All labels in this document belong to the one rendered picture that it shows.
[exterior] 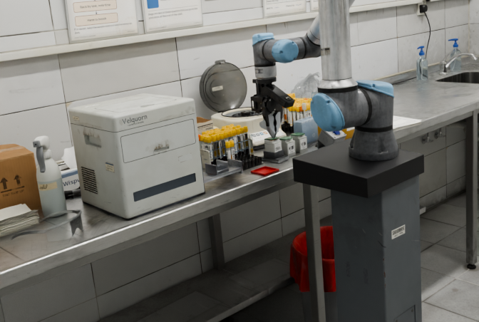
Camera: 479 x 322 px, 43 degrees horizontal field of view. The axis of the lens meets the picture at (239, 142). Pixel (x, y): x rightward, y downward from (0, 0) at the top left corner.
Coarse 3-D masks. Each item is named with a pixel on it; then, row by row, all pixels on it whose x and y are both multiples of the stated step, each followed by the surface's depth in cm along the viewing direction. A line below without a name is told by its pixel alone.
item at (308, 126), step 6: (300, 120) 231; (306, 120) 231; (312, 120) 233; (294, 126) 231; (300, 126) 229; (306, 126) 231; (312, 126) 234; (294, 132) 232; (300, 132) 230; (306, 132) 231; (312, 132) 234; (312, 138) 234; (312, 144) 232
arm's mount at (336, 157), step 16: (336, 144) 202; (304, 160) 187; (320, 160) 187; (336, 160) 186; (352, 160) 185; (384, 160) 184; (400, 160) 183; (416, 160) 185; (304, 176) 188; (320, 176) 183; (336, 176) 178; (352, 176) 173; (368, 176) 171; (384, 176) 175; (400, 176) 180; (352, 192) 175; (368, 192) 171
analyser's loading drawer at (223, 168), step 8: (216, 160) 198; (232, 160) 201; (208, 168) 195; (216, 168) 192; (224, 168) 196; (232, 168) 198; (240, 168) 198; (208, 176) 192; (216, 176) 191; (224, 176) 194
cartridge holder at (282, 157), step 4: (264, 152) 217; (268, 152) 216; (272, 152) 214; (276, 152) 214; (280, 152) 216; (264, 156) 218; (268, 156) 216; (272, 156) 215; (276, 156) 214; (280, 156) 216; (284, 156) 216; (288, 156) 216; (268, 160) 216; (272, 160) 215; (276, 160) 214; (280, 160) 214; (284, 160) 215
